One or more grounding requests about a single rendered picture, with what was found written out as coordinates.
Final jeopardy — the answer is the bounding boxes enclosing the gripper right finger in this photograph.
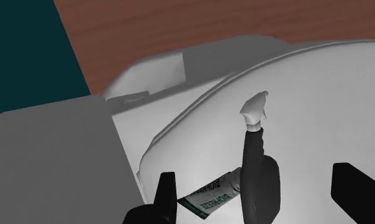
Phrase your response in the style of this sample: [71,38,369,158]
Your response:
[330,162,375,224]

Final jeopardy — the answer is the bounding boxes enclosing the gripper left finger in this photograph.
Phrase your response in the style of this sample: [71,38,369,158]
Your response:
[122,171,178,224]

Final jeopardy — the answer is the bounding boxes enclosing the white green tube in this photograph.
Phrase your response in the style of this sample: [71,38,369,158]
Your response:
[177,167,243,220]

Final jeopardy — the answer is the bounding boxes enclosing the black spray bottle white trigger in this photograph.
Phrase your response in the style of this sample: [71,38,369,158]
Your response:
[239,90,281,224]

